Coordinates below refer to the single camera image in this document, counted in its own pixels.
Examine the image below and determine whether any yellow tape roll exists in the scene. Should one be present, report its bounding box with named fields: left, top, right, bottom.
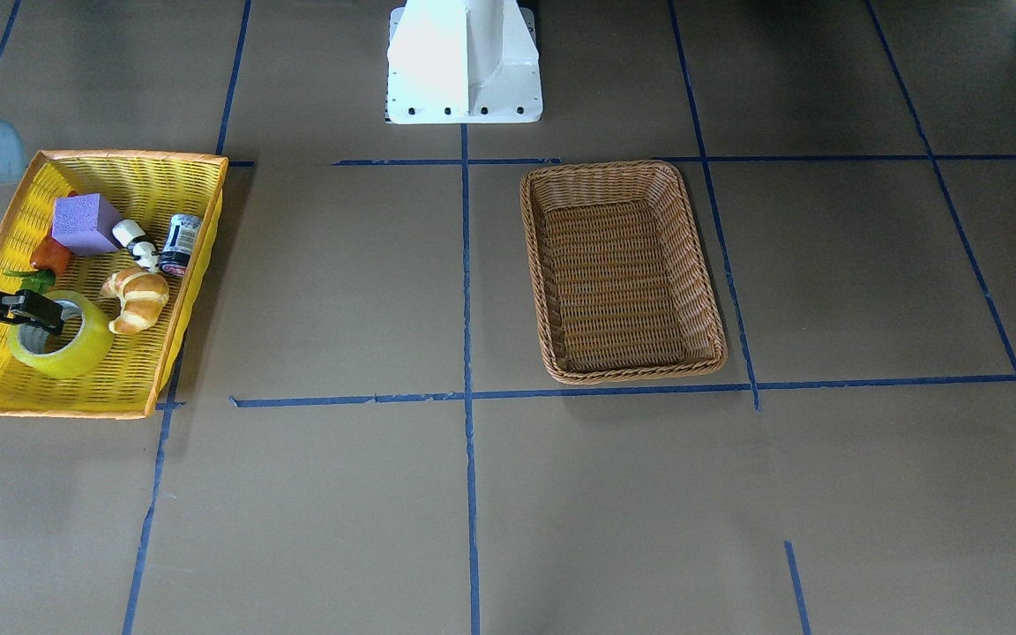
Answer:
left=7, top=290, right=114, bottom=379

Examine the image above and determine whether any toy croissant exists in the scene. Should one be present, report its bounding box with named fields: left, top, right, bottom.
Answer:
left=100, top=266, right=169, bottom=336

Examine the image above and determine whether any toy carrot with leaves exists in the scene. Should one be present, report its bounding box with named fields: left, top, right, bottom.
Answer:
left=4, top=235, right=72, bottom=294

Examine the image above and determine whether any purple foam cube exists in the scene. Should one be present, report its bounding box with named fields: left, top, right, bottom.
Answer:
left=49, top=193, right=124, bottom=257

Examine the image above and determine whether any yellow plastic woven basket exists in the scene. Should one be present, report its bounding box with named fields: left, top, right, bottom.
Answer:
left=0, top=149, right=228, bottom=419

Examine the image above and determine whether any brown wicker basket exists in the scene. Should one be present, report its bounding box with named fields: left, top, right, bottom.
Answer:
left=519, top=160, right=728, bottom=385

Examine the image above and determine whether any small dark can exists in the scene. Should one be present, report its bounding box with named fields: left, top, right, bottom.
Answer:
left=158, top=213, right=202, bottom=278

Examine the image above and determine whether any white pedestal column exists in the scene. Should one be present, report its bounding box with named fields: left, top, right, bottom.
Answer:
left=385, top=1, right=544, bottom=125

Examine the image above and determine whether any white small bottle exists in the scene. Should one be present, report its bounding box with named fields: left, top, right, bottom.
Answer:
left=112, top=220, right=161, bottom=273

